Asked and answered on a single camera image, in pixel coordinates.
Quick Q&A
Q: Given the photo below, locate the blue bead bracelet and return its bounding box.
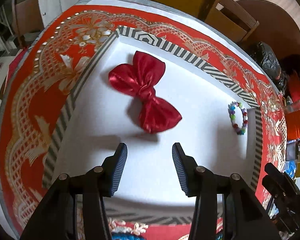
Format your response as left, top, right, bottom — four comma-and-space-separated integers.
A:
111, 232, 146, 240

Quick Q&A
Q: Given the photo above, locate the multicolour bead bracelet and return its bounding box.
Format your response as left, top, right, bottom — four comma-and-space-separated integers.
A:
227, 101, 249, 136

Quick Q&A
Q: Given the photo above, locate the red satin bow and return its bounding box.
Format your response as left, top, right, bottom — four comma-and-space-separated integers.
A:
108, 51, 182, 134

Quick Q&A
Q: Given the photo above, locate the striped white tray box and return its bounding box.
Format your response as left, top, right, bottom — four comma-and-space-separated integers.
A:
42, 26, 263, 224

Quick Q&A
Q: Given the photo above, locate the red gold floral tablecloth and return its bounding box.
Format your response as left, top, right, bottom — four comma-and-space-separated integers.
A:
0, 0, 287, 239

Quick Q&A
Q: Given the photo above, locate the black plastic bag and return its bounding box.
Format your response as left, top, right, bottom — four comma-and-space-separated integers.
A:
249, 42, 287, 93

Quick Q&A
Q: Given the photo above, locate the wooden chair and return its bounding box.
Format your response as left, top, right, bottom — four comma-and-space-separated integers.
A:
201, 0, 259, 43

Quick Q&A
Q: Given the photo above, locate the round dark wooden table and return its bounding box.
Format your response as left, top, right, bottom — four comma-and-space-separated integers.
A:
237, 0, 300, 60

